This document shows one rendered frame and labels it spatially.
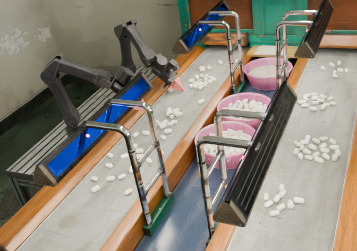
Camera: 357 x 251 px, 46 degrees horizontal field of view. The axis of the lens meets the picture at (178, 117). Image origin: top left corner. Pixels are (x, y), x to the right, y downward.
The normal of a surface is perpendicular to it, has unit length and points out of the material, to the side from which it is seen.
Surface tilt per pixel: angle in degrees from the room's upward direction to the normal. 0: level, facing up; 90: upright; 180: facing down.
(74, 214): 0
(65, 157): 58
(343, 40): 66
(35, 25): 90
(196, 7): 90
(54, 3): 90
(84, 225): 0
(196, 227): 0
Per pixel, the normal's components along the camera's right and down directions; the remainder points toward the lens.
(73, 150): 0.69, -0.37
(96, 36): -0.40, 0.50
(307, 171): -0.14, -0.86
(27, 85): 0.91, 0.07
